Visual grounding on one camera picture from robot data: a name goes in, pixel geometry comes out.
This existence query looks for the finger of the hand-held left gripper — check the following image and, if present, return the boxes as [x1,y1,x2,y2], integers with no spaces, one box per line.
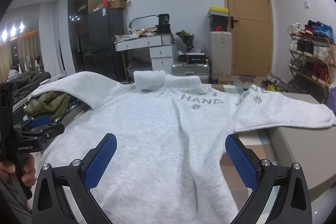
[20,123,65,139]
[14,115,54,132]

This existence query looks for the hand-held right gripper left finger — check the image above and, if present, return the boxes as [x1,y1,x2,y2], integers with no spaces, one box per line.
[31,133,118,224]

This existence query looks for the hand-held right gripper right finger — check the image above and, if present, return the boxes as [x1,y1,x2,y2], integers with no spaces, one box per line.
[225,134,313,224]

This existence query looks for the light grey sweatshirt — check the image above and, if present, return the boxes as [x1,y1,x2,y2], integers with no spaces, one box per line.
[31,71,336,224]

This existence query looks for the person's left hand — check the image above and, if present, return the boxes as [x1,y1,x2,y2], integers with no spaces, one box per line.
[0,154,36,189]

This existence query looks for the olive green jacket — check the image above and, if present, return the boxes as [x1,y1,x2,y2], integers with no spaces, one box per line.
[25,91,71,119]

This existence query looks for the black puffer jacket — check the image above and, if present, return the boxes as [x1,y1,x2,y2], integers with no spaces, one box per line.
[8,70,51,109]

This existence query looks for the beige sofa cushion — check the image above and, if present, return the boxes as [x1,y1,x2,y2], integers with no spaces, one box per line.
[266,91,336,205]

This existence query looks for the beige curtain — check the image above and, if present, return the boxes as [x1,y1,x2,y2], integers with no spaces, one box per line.
[0,32,40,75]

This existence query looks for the grey door mat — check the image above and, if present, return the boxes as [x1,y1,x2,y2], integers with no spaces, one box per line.
[238,74,271,85]

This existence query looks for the scattered loose shoes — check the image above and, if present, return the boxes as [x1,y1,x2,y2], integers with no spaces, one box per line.
[262,73,289,92]

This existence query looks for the folded white knit garment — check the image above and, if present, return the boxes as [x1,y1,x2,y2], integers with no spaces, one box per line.
[133,70,166,91]

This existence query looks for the silver suitcase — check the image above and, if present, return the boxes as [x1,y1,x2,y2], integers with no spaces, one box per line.
[171,59,212,84]

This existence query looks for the black refrigerator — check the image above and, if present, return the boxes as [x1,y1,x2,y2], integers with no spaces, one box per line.
[87,6,125,83]

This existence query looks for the white storage cabinet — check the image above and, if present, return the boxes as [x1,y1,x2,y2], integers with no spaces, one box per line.
[209,31,233,81]

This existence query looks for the purple plastic bag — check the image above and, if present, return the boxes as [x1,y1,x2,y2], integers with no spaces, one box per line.
[324,88,336,109]

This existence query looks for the black red gift box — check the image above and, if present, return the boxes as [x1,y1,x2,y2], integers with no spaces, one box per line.
[186,54,206,65]

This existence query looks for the white drawer unit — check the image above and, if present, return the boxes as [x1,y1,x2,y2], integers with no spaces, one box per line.
[150,45,177,75]

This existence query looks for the white desk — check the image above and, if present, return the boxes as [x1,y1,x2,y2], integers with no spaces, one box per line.
[114,34,175,52]

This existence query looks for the pile of desk papers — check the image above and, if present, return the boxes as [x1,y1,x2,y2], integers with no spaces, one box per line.
[115,27,158,42]

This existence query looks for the wooden door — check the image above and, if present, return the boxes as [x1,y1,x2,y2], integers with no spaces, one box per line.
[218,0,273,77]

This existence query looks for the collection of sneakers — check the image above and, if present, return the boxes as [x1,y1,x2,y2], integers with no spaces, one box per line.
[287,21,336,88]

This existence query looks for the wooden shoe rack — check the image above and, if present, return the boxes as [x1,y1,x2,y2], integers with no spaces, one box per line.
[287,21,336,94]

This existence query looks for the dark wrapped flower bouquet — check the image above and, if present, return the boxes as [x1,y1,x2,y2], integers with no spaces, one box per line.
[176,30,195,52]

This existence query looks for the open cardboard box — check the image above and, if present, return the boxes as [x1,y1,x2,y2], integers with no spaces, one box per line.
[109,0,130,9]

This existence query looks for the black desktop appliance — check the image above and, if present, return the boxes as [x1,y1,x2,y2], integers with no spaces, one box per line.
[157,13,172,35]

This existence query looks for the grey curved metal frame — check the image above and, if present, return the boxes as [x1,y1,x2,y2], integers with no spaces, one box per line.
[130,15,159,30]

